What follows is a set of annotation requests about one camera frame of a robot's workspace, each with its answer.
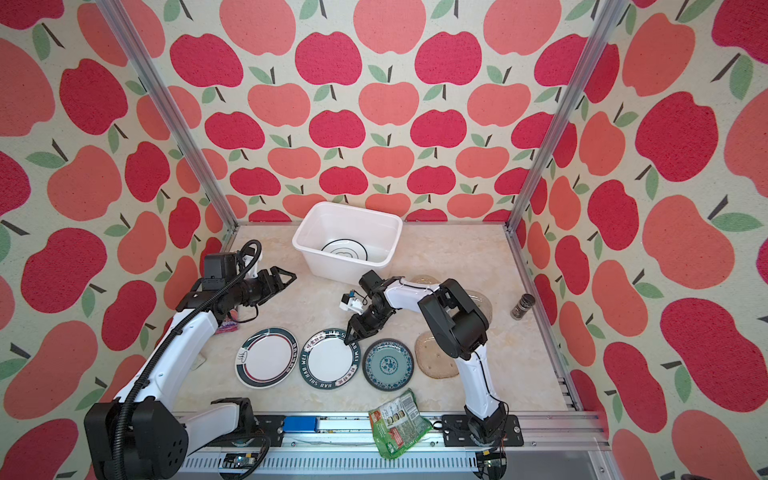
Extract teal patterned small plate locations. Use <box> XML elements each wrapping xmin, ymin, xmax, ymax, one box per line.
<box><xmin>363</xmin><ymin>339</ymin><xmax>414</xmax><ymax>392</ymax></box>

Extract white plate flower emblem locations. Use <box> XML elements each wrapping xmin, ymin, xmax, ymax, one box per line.
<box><xmin>321</xmin><ymin>238</ymin><xmax>369</xmax><ymax>261</ymax></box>

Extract clear glass plate right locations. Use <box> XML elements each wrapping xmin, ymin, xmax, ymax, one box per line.
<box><xmin>467</xmin><ymin>290</ymin><xmax>493</xmax><ymax>324</ymax></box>

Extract small clear bottle black cap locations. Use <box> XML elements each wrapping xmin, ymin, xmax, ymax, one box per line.
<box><xmin>190</xmin><ymin>354</ymin><xmax>206</xmax><ymax>371</ymax></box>

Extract right aluminium corner post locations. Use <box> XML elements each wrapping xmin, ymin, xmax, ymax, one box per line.
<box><xmin>505</xmin><ymin>0</ymin><xmax>628</xmax><ymax>232</ymax></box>

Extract green rim plate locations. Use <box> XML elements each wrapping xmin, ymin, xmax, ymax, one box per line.
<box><xmin>299</xmin><ymin>328</ymin><xmax>362</xmax><ymax>390</ymax></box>

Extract clear glass plate lower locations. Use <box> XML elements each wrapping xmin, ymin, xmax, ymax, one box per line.
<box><xmin>415</xmin><ymin>332</ymin><xmax>459</xmax><ymax>379</ymax></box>

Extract white plastic bin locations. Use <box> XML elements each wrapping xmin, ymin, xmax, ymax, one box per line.
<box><xmin>292</xmin><ymin>202</ymin><xmax>403</xmax><ymax>285</ymax></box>

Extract green snack packet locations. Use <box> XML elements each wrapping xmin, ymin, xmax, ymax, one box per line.
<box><xmin>368</xmin><ymin>389</ymin><xmax>433</xmax><ymax>460</ymax></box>

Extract dark spice jar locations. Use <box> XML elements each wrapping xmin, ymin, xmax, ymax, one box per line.
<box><xmin>510</xmin><ymin>293</ymin><xmax>536</xmax><ymax>320</ymax></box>

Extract clear glass plate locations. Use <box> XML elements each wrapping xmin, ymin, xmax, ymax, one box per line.
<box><xmin>409</xmin><ymin>274</ymin><xmax>440</xmax><ymax>285</ymax></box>
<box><xmin>415</xmin><ymin>332</ymin><xmax>459</xmax><ymax>379</ymax></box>
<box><xmin>467</xmin><ymin>290</ymin><xmax>493</xmax><ymax>324</ymax></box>

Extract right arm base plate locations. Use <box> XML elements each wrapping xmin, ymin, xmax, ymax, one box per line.
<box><xmin>437</xmin><ymin>414</ymin><xmax>525</xmax><ymax>448</ymax></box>

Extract aluminium corner post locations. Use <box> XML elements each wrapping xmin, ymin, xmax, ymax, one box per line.
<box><xmin>95</xmin><ymin>0</ymin><xmax>240</xmax><ymax>232</ymax></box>
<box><xmin>505</xmin><ymin>0</ymin><xmax>628</xmax><ymax>232</ymax></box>

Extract white plate red green stripes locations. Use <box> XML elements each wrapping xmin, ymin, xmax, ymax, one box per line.
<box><xmin>235</xmin><ymin>327</ymin><xmax>298</xmax><ymax>389</ymax></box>

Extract blue label block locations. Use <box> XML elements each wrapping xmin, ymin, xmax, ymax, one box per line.
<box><xmin>283</xmin><ymin>415</ymin><xmax>319</xmax><ymax>433</ymax></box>

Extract clear glass plate upper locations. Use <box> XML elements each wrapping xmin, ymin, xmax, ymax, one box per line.
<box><xmin>409</xmin><ymin>274</ymin><xmax>440</xmax><ymax>285</ymax></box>

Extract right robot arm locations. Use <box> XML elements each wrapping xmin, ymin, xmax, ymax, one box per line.
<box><xmin>340</xmin><ymin>270</ymin><xmax>508</xmax><ymax>446</ymax></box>

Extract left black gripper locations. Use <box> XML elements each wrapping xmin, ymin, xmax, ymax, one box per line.
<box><xmin>228</xmin><ymin>265</ymin><xmax>296</xmax><ymax>306</ymax></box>

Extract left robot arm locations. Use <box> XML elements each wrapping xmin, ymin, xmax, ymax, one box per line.
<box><xmin>84</xmin><ymin>266</ymin><xmax>296</xmax><ymax>479</ymax></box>

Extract aluminium front rail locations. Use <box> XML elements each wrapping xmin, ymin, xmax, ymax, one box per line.
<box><xmin>176</xmin><ymin>411</ymin><xmax>622</xmax><ymax>479</ymax></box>

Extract left aluminium corner post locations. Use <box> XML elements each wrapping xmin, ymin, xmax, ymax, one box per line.
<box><xmin>95</xmin><ymin>0</ymin><xmax>240</xmax><ymax>232</ymax></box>

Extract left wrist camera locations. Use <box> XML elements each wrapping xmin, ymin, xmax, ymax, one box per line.
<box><xmin>202</xmin><ymin>252</ymin><xmax>240</xmax><ymax>283</ymax></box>

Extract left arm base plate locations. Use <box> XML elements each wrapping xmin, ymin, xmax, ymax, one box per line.
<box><xmin>209</xmin><ymin>415</ymin><xmax>286</xmax><ymax>448</ymax></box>

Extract purple candy bag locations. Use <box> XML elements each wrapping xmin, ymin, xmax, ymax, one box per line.
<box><xmin>216</xmin><ymin>320</ymin><xmax>239</xmax><ymax>334</ymax></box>

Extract black corrugated cable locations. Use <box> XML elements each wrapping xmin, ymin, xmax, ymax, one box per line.
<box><xmin>110</xmin><ymin>238</ymin><xmax>263</xmax><ymax>480</ymax></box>

